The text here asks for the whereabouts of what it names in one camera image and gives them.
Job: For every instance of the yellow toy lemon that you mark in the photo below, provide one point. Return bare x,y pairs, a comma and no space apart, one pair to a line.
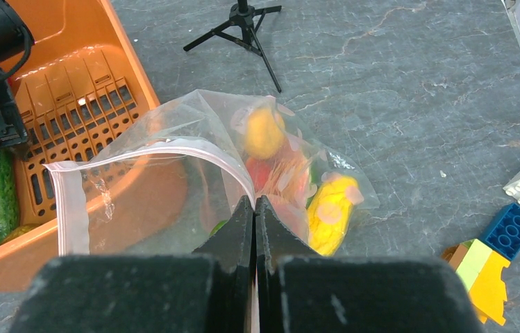
264,134

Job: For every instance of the clear pink-dotted zip bag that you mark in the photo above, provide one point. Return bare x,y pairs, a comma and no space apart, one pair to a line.
166,181

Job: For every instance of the yellow toy corn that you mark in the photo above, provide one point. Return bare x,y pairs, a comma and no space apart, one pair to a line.
330,211

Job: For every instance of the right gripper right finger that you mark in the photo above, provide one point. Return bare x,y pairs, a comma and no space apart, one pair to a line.
273,240

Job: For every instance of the orange plastic basket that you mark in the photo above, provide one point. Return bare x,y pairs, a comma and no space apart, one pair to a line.
81,88

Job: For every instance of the olive toy fruit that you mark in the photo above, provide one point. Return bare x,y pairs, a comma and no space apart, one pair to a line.
19,231

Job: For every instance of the microphone on black tripod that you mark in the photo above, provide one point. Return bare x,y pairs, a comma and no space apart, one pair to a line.
248,19

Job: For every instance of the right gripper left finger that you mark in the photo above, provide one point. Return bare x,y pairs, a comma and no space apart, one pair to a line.
230,304

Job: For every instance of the red toy strawberry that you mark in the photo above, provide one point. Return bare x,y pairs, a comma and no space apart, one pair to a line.
259,171

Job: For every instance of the green toy cucumber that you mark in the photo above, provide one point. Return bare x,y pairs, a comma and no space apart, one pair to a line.
9,206

